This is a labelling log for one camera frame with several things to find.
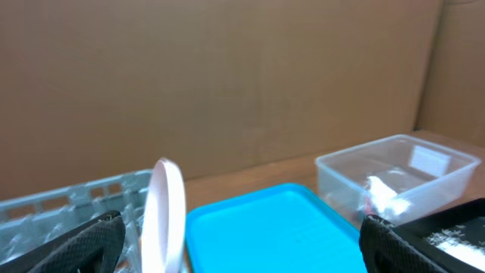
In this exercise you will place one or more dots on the teal plastic tray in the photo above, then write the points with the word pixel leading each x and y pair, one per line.
pixel 285 228

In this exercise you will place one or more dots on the grey plastic dish rack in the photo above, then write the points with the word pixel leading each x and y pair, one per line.
pixel 29 222

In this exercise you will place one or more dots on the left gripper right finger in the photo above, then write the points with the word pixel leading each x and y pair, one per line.
pixel 386 248

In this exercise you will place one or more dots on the clear plastic waste bin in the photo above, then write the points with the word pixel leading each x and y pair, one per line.
pixel 426 174

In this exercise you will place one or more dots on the white tissue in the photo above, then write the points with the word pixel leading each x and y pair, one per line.
pixel 384 200

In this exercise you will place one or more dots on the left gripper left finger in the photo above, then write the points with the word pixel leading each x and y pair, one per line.
pixel 94 246

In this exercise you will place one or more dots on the pile of rice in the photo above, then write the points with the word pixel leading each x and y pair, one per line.
pixel 458 242

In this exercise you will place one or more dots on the large white plate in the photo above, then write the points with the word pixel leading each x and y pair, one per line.
pixel 164 223

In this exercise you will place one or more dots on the black food waste tray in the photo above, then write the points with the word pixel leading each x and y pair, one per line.
pixel 471 214

